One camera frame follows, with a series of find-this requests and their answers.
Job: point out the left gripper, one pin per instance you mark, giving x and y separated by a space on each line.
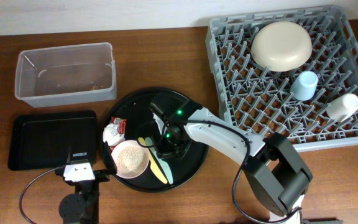
104 175

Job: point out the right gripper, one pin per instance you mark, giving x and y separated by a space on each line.
165 154

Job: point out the light blue cup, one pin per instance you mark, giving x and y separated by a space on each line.
304 87

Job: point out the large cream bowl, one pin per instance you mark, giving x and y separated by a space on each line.
281 46

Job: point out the white cup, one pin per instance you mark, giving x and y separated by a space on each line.
343 107

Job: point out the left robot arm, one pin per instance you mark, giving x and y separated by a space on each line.
83 205

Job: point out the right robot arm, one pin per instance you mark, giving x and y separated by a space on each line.
277 175

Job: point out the grey dishwasher rack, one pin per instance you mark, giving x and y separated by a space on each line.
260 101

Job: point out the light blue plastic knife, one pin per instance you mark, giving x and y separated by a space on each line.
163 166

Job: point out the yellow plastic knife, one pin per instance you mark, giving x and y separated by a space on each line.
155 169

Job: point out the round black tray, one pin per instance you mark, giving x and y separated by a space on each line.
134 108

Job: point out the crumpled white red wrapper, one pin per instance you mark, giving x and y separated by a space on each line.
114 132

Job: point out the pink bowl with grains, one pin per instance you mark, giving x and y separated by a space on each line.
130 158

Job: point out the black rectangular tray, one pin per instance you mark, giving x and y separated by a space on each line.
41 141

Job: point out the clear plastic bin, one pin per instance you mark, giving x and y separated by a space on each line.
66 75

